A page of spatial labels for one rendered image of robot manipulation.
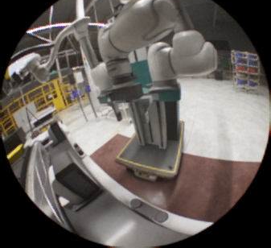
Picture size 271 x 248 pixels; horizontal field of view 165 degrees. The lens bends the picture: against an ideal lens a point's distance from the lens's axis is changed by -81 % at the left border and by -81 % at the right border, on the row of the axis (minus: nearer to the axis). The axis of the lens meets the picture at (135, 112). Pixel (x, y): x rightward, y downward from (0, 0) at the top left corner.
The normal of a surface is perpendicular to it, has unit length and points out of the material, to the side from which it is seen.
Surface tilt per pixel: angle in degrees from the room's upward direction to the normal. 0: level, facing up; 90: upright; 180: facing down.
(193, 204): 0
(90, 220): 0
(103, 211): 0
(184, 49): 96
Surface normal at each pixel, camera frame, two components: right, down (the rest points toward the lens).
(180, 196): -0.21, -0.89
